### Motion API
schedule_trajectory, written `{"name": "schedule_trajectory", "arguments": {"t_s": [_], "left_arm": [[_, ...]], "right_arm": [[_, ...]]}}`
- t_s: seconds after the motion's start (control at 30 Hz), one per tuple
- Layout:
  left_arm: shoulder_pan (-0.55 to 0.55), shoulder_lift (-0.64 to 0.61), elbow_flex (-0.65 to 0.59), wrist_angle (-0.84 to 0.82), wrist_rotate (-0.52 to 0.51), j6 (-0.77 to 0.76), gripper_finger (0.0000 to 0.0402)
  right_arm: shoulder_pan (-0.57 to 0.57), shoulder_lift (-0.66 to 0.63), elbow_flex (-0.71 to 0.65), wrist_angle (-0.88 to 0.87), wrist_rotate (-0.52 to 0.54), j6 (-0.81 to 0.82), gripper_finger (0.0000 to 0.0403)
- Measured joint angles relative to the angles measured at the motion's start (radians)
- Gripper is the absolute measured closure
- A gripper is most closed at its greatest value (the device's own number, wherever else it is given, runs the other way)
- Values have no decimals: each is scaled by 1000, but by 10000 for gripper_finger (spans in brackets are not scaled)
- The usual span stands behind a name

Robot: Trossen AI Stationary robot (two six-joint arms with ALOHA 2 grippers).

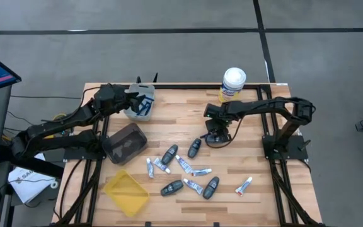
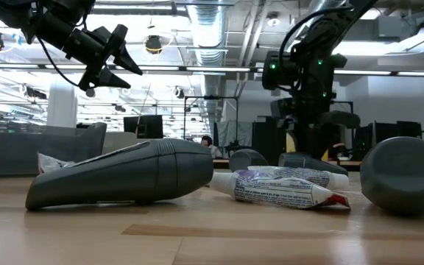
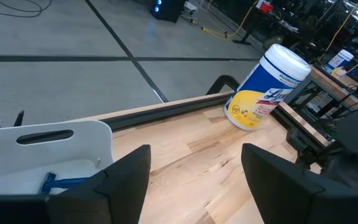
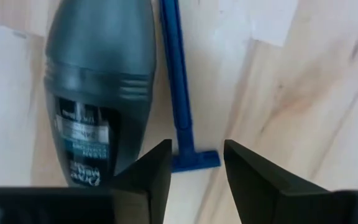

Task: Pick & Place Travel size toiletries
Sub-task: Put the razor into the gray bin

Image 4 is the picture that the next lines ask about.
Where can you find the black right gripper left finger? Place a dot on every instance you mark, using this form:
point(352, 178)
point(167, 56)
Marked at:
point(148, 186)

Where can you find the blue disposable razor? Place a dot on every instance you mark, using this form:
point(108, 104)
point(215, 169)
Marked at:
point(176, 77)

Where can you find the dark grey deodorant stick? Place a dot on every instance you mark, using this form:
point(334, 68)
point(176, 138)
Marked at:
point(101, 77)

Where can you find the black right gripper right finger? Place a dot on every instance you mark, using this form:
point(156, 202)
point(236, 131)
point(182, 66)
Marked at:
point(253, 186)

